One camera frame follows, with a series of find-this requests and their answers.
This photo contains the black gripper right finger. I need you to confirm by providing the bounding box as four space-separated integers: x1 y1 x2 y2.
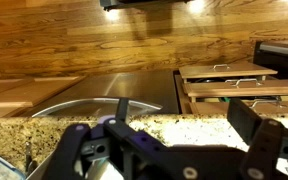
226 98 288 180

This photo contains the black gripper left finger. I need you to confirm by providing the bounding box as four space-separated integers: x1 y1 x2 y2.
42 97 185 180

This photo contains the wooden drawer with metal handle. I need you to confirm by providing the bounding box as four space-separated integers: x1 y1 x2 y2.
178 63 279 84
182 78 288 103
187 99 288 115

